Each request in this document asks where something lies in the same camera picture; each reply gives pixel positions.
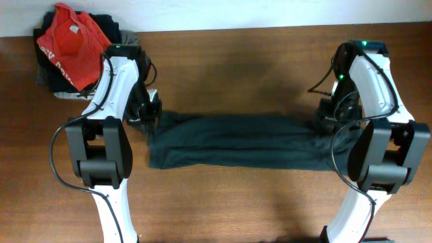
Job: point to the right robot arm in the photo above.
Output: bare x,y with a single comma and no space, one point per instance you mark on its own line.
388,152

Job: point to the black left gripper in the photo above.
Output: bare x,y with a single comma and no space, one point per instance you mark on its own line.
148,117

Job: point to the navy folded garment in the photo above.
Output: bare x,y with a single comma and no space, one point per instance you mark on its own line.
58,83

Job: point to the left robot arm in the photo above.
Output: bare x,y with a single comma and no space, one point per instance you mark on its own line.
99,147

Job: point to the dark green t-shirt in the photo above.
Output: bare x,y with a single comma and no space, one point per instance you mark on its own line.
258,141

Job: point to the orange folded t-shirt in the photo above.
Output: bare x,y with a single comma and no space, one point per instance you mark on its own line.
73,43

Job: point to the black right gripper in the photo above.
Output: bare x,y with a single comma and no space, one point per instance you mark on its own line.
324,113

